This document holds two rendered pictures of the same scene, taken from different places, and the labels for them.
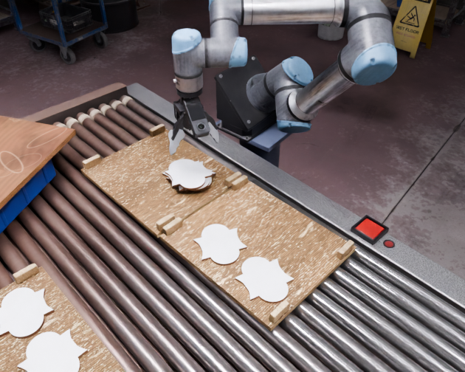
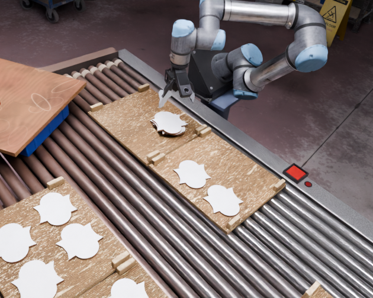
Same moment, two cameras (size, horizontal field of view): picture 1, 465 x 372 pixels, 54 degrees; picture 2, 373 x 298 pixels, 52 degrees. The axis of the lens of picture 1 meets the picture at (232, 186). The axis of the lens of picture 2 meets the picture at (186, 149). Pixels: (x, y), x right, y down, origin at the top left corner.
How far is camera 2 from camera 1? 0.28 m
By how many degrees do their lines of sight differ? 4
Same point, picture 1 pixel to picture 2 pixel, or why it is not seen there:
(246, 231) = (209, 167)
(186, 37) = (184, 26)
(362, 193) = (282, 148)
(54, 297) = (76, 200)
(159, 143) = (145, 97)
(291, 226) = (241, 167)
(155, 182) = (143, 126)
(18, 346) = (54, 231)
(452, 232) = (347, 184)
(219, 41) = (206, 31)
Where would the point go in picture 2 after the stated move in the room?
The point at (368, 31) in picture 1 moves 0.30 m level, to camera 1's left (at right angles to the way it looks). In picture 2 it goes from (310, 35) to (229, 26)
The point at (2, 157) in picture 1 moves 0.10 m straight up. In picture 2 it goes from (34, 98) to (29, 77)
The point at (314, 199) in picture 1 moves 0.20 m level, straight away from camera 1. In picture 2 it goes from (257, 149) to (262, 122)
